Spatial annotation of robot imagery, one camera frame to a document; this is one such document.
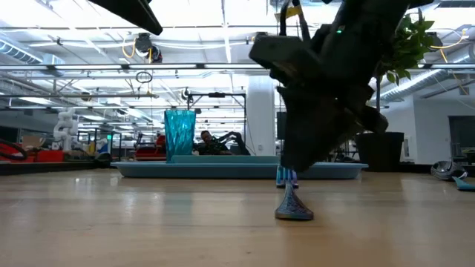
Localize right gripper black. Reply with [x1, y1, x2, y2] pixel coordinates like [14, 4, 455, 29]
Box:
[249, 22, 390, 173]

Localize teal translucent ribbed cup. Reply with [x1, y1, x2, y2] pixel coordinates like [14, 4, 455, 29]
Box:
[163, 109, 197, 164]

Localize blue plastic tray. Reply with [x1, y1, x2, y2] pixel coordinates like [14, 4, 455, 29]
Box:
[110, 154, 369, 180]

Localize white building column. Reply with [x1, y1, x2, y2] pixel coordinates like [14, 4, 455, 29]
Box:
[246, 76, 278, 156]

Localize dark round plant pot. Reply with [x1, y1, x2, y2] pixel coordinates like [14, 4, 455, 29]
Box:
[354, 131, 405, 173]

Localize person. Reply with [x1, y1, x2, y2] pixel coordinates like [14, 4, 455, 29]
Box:
[192, 129, 233, 156]

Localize yellow tag on right gripper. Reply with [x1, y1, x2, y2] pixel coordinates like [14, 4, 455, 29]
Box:
[274, 4, 304, 22]

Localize green leafy plant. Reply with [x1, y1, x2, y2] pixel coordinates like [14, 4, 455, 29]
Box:
[374, 9, 436, 112]

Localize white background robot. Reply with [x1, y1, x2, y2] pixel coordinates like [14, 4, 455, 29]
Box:
[53, 107, 79, 153]

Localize red storage bins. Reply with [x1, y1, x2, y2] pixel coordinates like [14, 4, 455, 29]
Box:
[0, 142, 65, 164]

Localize ceiling cable reel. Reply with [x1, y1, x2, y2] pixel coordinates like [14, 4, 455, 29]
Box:
[134, 32, 164, 64]

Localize yellow cable with yellow plug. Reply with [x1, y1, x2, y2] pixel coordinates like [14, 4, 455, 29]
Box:
[121, 36, 154, 98]

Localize black gantry frame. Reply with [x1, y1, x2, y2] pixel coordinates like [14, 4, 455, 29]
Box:
[187, 91, 248, 149]

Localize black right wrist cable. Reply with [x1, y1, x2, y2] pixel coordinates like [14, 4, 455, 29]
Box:
[278, 0, 311, 42]

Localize blue-handled spoon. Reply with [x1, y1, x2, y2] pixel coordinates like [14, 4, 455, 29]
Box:
[430, 160, 475, 193]

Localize yellow hanging cable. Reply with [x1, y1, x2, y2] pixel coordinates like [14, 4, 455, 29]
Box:
[429, 28, 471, 96]

